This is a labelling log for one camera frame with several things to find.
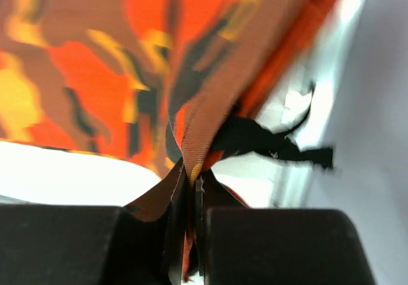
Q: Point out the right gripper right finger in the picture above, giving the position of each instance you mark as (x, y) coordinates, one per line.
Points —
(241, 245)

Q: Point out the orange camouflage trousers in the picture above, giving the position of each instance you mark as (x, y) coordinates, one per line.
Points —
(155, 82)

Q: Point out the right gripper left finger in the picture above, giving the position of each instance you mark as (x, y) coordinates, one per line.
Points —
(141, 243)

